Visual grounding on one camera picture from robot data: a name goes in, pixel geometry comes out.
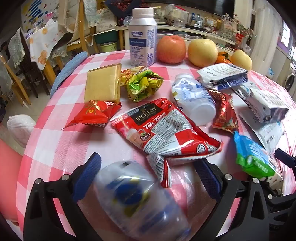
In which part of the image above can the blue white snack wrapper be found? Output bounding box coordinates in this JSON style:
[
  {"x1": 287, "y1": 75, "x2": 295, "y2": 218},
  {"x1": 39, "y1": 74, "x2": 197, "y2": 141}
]
[{"x1": 196, "y1": 64, "x2": 248, "y2": 91}]

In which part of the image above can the white cushion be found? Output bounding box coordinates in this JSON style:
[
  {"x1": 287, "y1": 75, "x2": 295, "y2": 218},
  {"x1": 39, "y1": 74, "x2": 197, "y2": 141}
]
[{"x1": 7, "y1": 115, "x2": 36, "y2": 149}]

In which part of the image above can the gold box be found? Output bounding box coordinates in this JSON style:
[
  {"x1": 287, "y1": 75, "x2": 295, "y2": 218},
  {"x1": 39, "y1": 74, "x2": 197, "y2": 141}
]
[{"x1": 84, "y1": 63, "x2": 122, "y2": 103}]

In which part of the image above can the wooden chair with lace cover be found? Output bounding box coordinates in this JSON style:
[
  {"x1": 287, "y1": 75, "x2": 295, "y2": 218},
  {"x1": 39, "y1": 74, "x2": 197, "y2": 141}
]
[{"x1": 0, "y1": 28, "x2": 31, "y2": 106}]

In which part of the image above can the red apple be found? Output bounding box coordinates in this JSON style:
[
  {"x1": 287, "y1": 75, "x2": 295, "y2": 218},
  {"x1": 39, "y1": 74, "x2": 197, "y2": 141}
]
[{"x1": 157, "y1": 35, "x2": 187, "y2": 64}]

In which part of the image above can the red gold foil wrapper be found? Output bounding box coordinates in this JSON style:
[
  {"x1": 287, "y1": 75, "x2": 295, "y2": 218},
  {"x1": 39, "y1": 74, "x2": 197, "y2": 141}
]
[{"x1": 207, "y1": 89, "x2": 239, "y2": 134}]

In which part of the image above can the green blue wrapper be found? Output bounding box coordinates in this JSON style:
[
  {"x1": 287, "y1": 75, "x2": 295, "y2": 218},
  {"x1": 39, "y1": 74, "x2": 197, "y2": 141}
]
[{"x1": 233, "y1": 131, "x2": 284, "y2": 183}]

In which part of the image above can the green yellow wrapper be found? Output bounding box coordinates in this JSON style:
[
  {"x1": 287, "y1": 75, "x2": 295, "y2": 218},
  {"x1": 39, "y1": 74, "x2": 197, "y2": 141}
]
[{"x1": 120, "y1": 66, "x2": 164, "y2": 103}]

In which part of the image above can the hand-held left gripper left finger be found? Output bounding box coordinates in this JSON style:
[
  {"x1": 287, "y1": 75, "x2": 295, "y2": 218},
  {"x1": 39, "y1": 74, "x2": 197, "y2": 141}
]
[{"x1": 23, "y1": 152, "x2": 104, "y2": 241}]

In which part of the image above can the orange print white tablecloth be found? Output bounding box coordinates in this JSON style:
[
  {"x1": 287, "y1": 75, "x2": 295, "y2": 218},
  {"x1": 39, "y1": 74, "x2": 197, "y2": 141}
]
[{"x1": 29, "y1": 19, "x2": 70, "y2": 71}]

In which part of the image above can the beige tote bag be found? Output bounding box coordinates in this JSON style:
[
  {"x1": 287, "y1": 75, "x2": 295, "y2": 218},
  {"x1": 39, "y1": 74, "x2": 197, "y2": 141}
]
[{"x1": 58, "y1": 0, "x2": 80, "y2": 41}]

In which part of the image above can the pink checkered tablecloth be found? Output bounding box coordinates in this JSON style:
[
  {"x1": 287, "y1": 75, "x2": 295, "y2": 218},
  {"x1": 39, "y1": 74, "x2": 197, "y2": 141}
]
[{"x1": 15, "y1": 49, "x2": 296, "y2": 241}]

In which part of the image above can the large yellow apple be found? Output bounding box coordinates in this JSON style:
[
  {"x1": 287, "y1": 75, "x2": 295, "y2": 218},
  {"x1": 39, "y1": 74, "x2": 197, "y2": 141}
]
[{"x1": 188, "y1": 39, "x2": 218, "y2": 68}]

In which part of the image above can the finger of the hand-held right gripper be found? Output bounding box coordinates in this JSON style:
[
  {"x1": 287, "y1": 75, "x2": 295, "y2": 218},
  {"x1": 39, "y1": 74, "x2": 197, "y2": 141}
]
[
  {"x1": 264, "y1": 185, "x2": 296, "y2": 230},
  {"x1": 275, "y1": 148, "x2": 296, "y2": 168}
]

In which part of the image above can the white sack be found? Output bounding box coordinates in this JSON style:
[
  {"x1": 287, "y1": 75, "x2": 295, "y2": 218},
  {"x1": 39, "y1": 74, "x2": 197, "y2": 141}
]
[{"x1": 96, "y1": 8, "x2": 118, "y2": 33}]

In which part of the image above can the red white drink pouch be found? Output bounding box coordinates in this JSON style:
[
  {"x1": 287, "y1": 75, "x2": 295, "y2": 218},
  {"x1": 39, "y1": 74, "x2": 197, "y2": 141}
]
[{"x1": 110, "y1": 97, "x2": 223, "y2": 189}]

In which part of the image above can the wooden dining table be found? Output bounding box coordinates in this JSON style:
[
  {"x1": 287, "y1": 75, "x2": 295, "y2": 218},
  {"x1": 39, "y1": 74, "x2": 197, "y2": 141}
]
[{"x1": 43, "y1": 62, "x2": 58, "y2": 86}]

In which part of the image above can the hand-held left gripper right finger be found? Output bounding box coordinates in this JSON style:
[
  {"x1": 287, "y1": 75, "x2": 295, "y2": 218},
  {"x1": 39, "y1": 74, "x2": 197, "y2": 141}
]
[{"x1": 192, "y1": 159, "x2": 271, "y2": 241}]

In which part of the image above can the light wooden chair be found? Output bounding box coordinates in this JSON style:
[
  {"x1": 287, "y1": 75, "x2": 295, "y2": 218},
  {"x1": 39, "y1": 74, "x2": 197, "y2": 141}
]
[{"x1": 67, "y1": 0, "x2": 100, "y2": 54}]

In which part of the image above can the tall white bottle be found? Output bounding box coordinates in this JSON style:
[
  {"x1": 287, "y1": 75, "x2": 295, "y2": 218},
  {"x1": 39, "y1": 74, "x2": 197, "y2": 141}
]
[{"x1": 128, "y1": 8, "x2": 158, "y2": 67}]

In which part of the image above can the pink basin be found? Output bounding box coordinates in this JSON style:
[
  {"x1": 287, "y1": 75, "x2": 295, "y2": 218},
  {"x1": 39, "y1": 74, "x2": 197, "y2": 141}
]
[{"x1": 0, "y1": 139, "x2": 23, "y2": 226}]

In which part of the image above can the clear plastic bottle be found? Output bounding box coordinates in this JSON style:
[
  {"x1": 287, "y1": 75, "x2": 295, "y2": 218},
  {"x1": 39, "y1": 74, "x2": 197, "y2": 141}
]
[{"x1": 92, "y1": 160, "x2": 192, "y2": 241}]

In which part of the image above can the lace covered air conditioner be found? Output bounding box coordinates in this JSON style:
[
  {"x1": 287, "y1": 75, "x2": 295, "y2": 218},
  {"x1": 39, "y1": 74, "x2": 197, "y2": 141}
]
[{"x1": 251, "y1": 0, "x2": 284, "y2": 70}]

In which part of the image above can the dark wooden chair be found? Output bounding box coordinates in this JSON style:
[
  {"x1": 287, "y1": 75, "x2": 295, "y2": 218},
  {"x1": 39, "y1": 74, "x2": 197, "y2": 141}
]
[{"x1": 20, "y1": 28, "x2": 50, "y2": 98}]

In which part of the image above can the small yellow pear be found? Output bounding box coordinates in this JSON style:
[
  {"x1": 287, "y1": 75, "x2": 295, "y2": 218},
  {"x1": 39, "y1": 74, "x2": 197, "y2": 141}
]
[{"x1": 231, "y1": 49, "x2": 252, "y2": 72}]

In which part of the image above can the small white plastic bottle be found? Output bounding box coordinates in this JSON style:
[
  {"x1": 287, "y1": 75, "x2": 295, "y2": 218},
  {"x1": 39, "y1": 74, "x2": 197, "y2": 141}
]
[{"x1": 171, "y1": 74, "x2": 216, "y2": 127}]

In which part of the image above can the dark green storage container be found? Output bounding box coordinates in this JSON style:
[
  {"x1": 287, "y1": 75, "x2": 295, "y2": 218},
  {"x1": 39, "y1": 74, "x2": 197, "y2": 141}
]
[{"x1": 92, "y1": 30, "x2": 118, "y2": 44}]

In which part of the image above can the washing machine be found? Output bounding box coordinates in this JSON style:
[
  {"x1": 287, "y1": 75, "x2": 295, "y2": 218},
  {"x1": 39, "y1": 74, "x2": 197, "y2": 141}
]
[{"x1": 283, "y1": 58, "x2": 296, "y2": 92}]

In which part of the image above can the wall poster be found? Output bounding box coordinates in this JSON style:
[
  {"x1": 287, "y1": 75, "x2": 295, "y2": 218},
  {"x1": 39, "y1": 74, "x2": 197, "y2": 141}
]
[{"x1": 21, "y1": 0, "x2": 59, "y2": 30}]

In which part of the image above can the dark blue flower bouquet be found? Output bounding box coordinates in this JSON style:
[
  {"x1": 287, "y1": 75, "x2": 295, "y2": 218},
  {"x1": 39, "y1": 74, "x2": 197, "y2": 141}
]
[{"x1": 105, "y1": 0, "x2": 141, "y2": 18}]

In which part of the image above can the light green bin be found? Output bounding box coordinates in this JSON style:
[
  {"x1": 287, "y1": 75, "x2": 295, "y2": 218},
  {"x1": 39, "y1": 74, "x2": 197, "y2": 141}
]
[{"x1": 99, "y1": 42, "x2": 119, "y2": 52}]

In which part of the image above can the red snack packet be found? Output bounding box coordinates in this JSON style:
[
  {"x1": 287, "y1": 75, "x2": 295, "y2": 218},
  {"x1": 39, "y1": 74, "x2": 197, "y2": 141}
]
[{"x1": 64, "y1": 100, "x2": 122, "y2": 129}]

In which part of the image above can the cream television cabinet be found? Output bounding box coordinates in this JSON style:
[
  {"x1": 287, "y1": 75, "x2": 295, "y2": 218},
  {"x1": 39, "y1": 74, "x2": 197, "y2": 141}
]
[{"x1": 115, "y1": 23, "x2": 238, "y2": 51}]

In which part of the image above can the white plastic wrapper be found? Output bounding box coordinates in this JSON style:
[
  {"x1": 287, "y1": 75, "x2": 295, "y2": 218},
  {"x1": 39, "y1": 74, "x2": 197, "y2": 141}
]
[{"x1": 239, "y1": 109, "x2": 286, "y2": 155}]

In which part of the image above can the orange persimmon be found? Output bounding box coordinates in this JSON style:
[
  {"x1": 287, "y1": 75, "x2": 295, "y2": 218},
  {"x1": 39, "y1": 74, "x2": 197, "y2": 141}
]
[{"x1": 216, "y1": 51, "x2": 233, "y2": 65}]

